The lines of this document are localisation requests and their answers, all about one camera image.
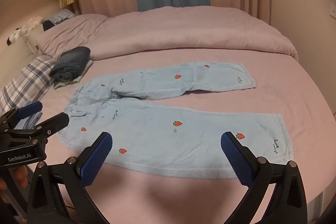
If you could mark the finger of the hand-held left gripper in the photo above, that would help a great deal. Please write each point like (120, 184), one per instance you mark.
(30, 109)
(52, 123)

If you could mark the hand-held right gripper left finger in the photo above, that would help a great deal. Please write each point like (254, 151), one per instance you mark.
(96, 159)

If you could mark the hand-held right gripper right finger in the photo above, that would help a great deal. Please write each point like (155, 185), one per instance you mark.
(237, 159)

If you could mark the light blue strawberry pants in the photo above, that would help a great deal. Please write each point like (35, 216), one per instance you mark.
(157, 119)

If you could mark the person's left hand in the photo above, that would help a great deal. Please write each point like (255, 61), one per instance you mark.
(21, 176)

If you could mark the folded light blue garment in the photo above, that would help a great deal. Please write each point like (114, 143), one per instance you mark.
(30, 120)

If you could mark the plaid pillow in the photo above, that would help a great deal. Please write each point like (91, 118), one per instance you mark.
(25, 82)

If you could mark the folded pale green cloth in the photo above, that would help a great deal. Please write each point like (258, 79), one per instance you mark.
(78, 77)

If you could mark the folded dark jeans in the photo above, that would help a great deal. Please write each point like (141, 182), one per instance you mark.
(69, 64)

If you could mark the black and white plush toy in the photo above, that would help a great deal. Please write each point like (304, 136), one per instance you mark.
(22, 29)

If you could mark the pink pillow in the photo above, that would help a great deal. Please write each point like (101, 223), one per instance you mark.
(71, 32)

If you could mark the blue checked cloth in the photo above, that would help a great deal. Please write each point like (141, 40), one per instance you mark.
(59, 16)

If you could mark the cream headboard shelf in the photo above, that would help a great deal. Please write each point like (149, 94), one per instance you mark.
(26, 3)

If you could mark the pink duvet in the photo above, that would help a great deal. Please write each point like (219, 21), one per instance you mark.
(189, 29)

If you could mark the white wall socket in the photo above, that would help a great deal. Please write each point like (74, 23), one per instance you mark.
(332, 12)

